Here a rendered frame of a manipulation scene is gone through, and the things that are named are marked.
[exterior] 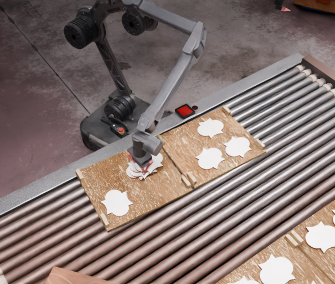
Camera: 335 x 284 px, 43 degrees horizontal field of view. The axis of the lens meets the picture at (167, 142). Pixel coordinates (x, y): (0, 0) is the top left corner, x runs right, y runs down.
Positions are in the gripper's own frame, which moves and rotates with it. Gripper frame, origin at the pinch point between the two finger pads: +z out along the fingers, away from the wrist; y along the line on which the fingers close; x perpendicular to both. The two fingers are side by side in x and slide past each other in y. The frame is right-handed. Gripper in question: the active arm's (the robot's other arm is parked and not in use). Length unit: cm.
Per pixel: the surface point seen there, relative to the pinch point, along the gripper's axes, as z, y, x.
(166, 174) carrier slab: 3.6, -8.9, -8.3
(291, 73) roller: 4, 3, -110
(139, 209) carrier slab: 4.0, -16.1, 12.6
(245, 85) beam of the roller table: 4, 13, -81
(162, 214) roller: 6.1, -23.3, 5.5
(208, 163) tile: 2.5, -16.4, -26.4
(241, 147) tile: 2.2, -19.2, -45.6
